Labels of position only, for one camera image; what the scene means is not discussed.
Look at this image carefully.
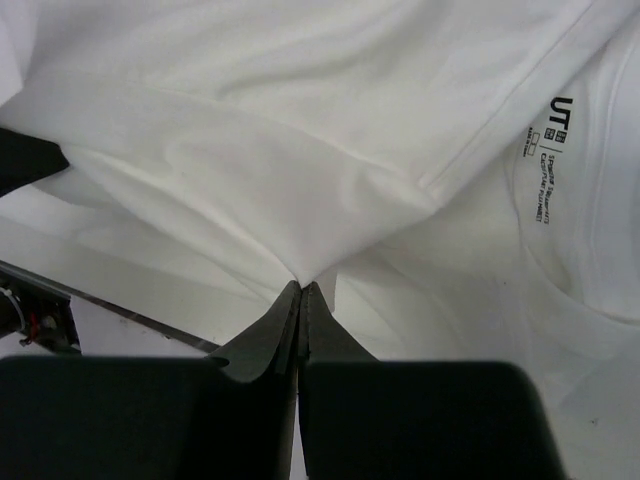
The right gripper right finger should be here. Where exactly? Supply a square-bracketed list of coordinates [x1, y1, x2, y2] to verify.
[299, 282, 377, 362]

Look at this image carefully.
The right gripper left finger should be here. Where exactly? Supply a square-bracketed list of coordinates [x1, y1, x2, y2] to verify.
[207, 281, 300, 384]

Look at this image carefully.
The white graphic t shirt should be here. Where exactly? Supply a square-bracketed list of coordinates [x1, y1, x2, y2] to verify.
[0, 0, 640, 416]

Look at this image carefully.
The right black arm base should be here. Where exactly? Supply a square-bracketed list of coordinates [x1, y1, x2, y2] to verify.
[1, 263, 81, 355]

